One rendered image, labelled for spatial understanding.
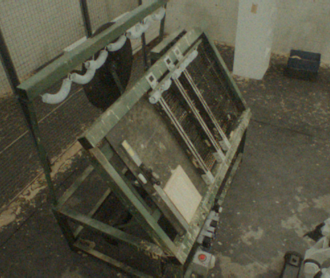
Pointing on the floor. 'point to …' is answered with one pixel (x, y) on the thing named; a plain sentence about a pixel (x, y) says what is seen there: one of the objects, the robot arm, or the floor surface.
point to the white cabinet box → (254, 37)
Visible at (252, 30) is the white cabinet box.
